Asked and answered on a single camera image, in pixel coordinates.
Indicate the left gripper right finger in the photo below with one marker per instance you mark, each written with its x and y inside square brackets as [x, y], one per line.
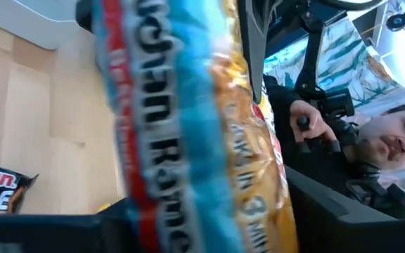
[346, 228]

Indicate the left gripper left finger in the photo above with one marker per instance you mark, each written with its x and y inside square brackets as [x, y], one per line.
[48, 235]

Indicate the blue Maruchan ramen pack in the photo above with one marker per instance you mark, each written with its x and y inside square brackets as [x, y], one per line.
[188, 123]

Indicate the person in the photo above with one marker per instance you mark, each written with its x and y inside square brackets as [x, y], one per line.
[396, 137]

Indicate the person's hand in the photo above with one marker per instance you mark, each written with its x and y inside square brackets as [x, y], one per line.
[315, 119]

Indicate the white plastic bin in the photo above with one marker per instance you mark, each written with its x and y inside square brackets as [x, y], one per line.
[19, 24]

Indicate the dark grey post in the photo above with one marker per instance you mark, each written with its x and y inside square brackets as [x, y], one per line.
[255, 42]

